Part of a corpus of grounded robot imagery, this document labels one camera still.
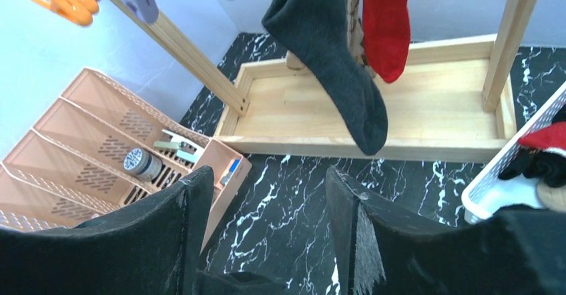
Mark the wooden hanger rack frame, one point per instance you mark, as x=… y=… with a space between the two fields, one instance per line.
x=453 y=102

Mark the beige sock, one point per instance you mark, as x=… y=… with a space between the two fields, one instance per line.
x=293 y=62

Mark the red sock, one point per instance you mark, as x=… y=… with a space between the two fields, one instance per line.
x=386 y=28

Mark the round patterned tape tin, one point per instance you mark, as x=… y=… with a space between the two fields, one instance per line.
x=142 y=164

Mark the white perforated laundry basket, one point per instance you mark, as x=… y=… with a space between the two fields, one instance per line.
x=501 y=182

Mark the peach mesh file organizer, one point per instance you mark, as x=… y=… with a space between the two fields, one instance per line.
x=68 y=168

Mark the red garment in basket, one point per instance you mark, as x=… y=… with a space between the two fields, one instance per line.
x=550 y=139

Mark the brown argyle sock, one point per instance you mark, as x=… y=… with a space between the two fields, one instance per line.
x=355 y=36

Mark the black sock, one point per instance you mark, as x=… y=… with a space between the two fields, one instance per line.
x=315 y=31

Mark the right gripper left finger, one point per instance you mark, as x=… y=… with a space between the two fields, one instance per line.
x=151 y=246

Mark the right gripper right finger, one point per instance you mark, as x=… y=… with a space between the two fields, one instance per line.
x=383 y=248

